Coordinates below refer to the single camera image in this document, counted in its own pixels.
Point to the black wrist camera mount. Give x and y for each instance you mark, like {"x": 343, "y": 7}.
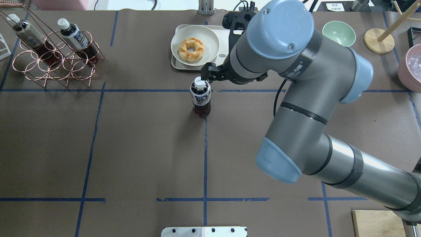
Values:
{"x": 236, "y": 21}

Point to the glazed donut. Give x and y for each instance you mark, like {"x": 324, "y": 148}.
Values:
{"x": 191, "y": 49}

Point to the tea bottle white cap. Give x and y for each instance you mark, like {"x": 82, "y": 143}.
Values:
{"x": 200, "y": 91}

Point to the pink bowl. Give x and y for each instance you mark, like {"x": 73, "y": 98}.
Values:
{"x": 405, "y": 76}

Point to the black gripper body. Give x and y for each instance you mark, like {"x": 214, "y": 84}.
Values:
{"x": 219, "y": 73}

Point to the copper wire bottle rack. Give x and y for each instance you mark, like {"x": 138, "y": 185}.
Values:
{"x": 69, "y": 67}

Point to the clear ice cubes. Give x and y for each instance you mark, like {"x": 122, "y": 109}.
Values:
{"x": 413, "y": 62}

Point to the wooden cutting board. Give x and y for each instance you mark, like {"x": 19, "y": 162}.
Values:
{"x": 373, "y": 223}

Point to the upper black orange connector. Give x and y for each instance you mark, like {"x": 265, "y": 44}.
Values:
{"x": 245, "y": 4}

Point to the cream round plate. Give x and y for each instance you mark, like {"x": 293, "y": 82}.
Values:
{"x": 206, "y": 35}

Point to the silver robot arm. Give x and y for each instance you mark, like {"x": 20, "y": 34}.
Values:
{"x": 323, "y": 73}

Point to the white metal base plate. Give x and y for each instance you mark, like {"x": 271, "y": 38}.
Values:
{"x": 205, "y": 231}

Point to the green ceramic bowl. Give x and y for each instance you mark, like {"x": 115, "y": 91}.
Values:
{"x": 339, "y": 32}

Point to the wooden cup stand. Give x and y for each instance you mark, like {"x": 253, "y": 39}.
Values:
{"x": 381, "y": 41}

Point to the aluminium frame post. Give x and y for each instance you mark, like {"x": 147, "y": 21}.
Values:
{"x": 206, "y": 7}

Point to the tea bottle in rack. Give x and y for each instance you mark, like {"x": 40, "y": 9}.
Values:
{"x": 77, "y": 41}

